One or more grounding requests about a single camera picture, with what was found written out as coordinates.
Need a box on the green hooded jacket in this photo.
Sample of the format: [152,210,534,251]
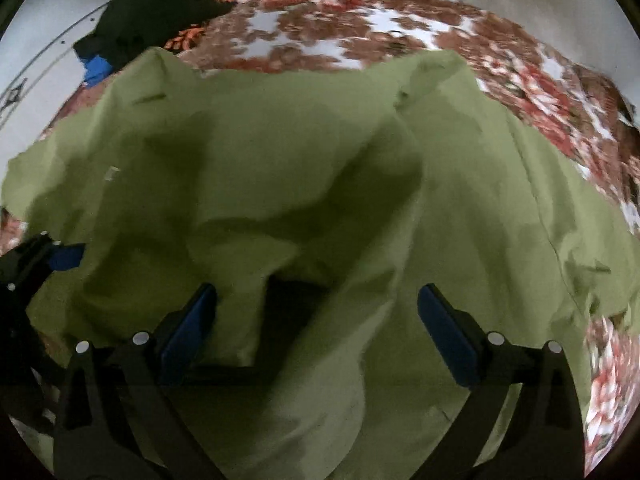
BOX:
[1,49,639,479]

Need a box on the black and blue clothes pile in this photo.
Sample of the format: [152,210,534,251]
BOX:
[74,0,236,88]

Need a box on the white curved headboard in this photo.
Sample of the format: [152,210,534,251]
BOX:
[0,1,109,131]

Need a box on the floral bed blanket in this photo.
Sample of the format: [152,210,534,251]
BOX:
[1,0,639,479]

